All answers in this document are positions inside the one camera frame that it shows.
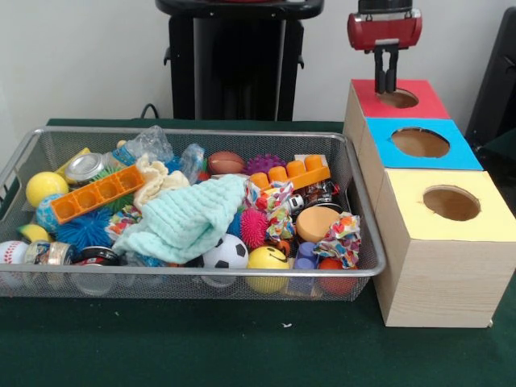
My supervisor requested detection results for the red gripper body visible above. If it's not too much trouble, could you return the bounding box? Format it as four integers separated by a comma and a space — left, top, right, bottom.
347, 8, 423, 52

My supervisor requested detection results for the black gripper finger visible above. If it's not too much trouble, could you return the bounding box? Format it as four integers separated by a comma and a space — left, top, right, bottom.
373, 50, 387, 94
385, 48, 399, 93

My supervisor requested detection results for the wooden box with three holes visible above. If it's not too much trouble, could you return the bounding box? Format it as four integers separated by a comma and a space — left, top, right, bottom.
342, 78, 516, 328

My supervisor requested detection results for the black chair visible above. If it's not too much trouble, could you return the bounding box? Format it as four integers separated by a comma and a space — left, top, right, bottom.
463, 6, 516, 146

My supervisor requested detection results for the orange studded toy brick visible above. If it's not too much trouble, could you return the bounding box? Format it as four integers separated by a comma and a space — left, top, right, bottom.
248, 155, 331, 191

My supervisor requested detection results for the purple spiky ball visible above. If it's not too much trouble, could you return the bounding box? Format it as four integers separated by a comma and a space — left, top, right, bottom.
245, 154, 287, 177

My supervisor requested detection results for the brown toy football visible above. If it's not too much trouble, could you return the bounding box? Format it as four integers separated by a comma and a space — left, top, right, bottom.
206, 151, 247, 176

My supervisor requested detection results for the yellow smiley ball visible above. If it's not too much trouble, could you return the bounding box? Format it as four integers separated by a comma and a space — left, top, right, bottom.
245, 245, 291, 294

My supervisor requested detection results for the black and white soccer ball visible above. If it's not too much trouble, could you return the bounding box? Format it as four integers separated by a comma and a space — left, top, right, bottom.
201, 233, 250, 270

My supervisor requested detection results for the mint green knitted cloth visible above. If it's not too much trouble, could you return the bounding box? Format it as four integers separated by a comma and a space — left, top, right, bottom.
111, 173, 248, 265

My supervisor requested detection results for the cream cloth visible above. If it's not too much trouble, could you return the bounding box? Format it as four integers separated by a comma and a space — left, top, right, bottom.
132, 152, 191, 210

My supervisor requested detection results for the long orange hollow block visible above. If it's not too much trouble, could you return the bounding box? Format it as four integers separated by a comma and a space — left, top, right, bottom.
50, 164, 146, 225

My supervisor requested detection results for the plain yellow ball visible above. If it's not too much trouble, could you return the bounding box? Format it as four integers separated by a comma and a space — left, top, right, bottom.
25, 171, 70, 209

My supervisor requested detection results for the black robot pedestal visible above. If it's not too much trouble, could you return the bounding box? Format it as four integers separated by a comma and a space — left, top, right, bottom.
155, 0, 326, 122

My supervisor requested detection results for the shallow wire mesh bin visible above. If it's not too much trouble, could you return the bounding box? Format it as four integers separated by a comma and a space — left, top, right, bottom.
0, 125, 387, 302

